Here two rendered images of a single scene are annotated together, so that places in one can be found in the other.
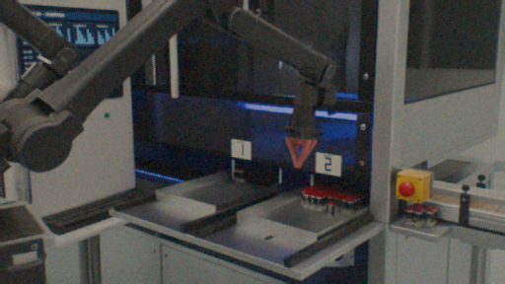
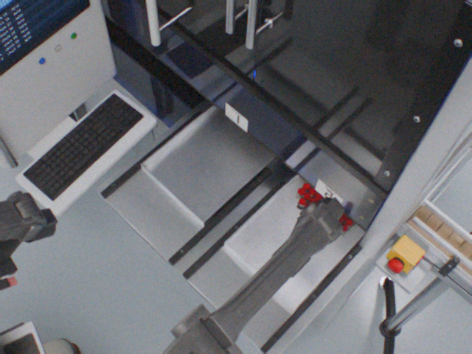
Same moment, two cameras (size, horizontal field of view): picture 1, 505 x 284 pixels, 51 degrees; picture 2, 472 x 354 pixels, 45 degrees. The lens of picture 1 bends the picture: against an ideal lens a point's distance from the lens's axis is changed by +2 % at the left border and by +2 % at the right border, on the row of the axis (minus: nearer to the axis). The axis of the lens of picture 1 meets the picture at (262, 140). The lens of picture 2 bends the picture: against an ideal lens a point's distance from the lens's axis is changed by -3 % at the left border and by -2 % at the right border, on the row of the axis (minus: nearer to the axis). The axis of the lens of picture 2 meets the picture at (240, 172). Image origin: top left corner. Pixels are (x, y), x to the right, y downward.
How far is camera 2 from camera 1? 1.30 m
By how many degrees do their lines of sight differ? 51
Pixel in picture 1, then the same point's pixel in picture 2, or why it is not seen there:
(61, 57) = (29, 234)
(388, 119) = (397, 215)
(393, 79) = (414, 198)
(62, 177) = (39, 114)
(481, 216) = (459, 278)
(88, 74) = not seen: outside the picture
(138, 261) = not seen: hidden behind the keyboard
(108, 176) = (86, 83)
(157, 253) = not seen: hidden behind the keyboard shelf
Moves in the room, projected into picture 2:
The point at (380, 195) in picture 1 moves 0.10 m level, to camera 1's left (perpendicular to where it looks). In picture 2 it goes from (372, 244) to (335, 240)
